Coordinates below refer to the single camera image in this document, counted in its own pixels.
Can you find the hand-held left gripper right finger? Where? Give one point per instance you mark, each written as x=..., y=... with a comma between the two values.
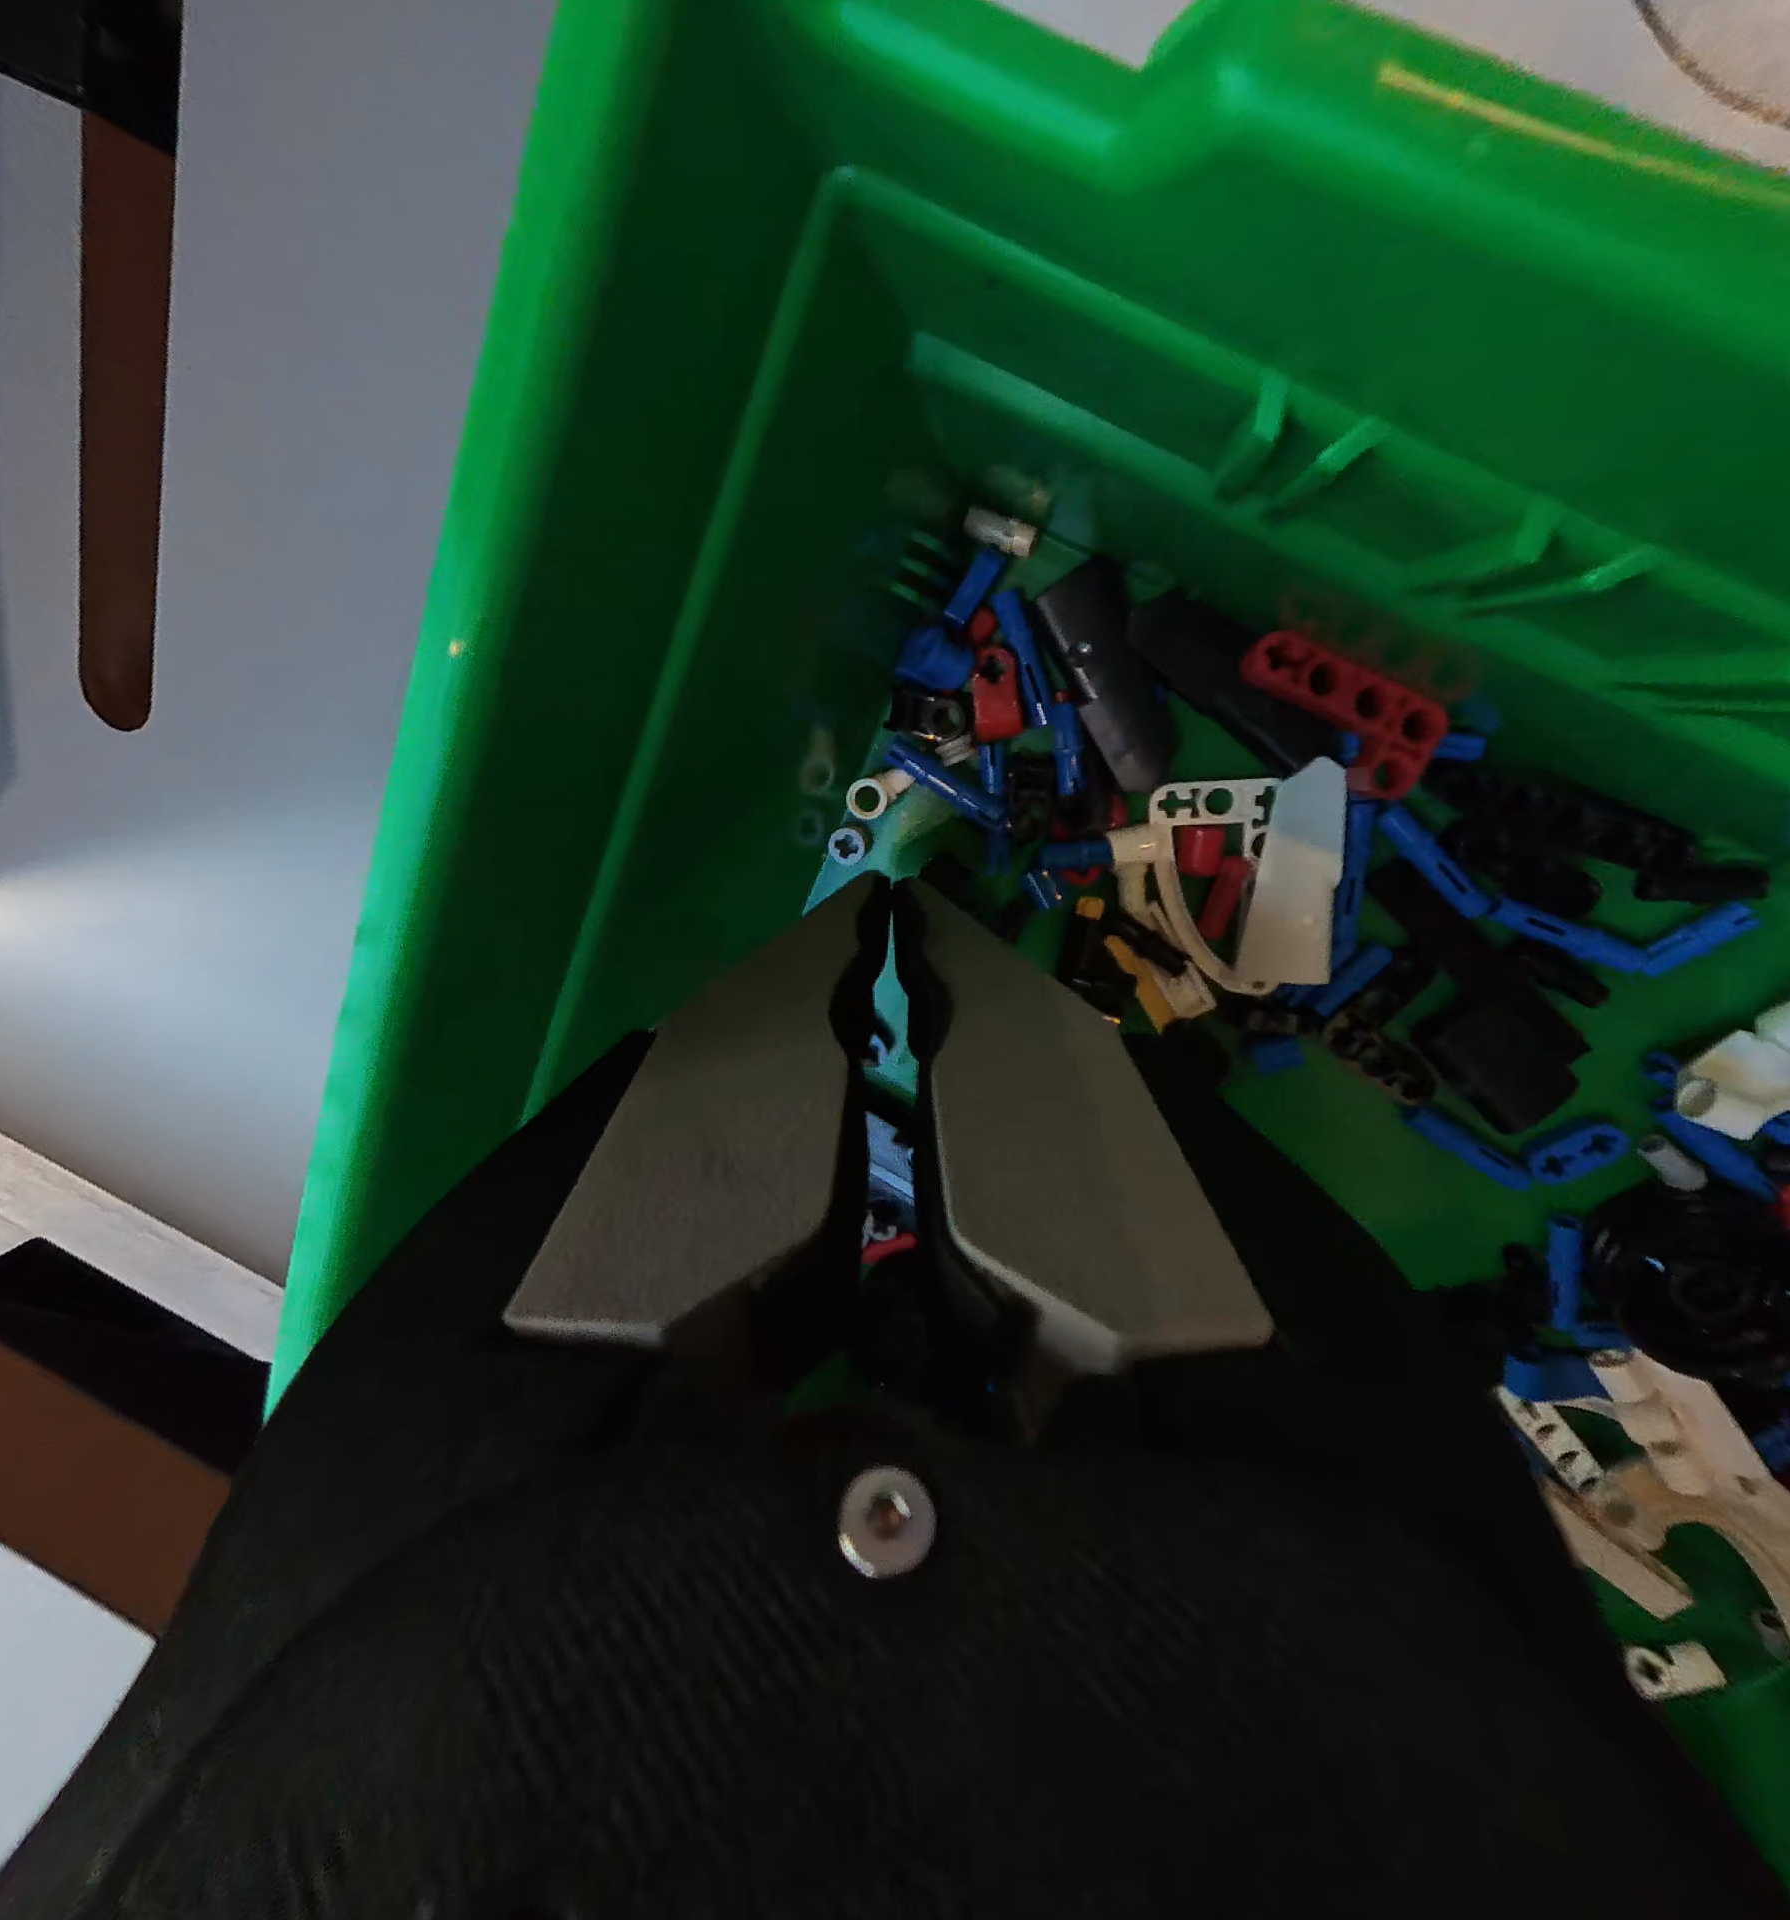
x=1074, y=1185

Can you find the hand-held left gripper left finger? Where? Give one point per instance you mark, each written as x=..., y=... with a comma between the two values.
x=699, y=1171

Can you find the pile of brick pieces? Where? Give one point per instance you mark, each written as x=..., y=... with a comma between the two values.
x=1284, y=901

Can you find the green plastic bin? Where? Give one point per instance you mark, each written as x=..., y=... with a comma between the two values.
x=610, y=602

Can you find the wood-edged table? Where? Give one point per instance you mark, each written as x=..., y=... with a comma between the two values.
x=55, y=1455

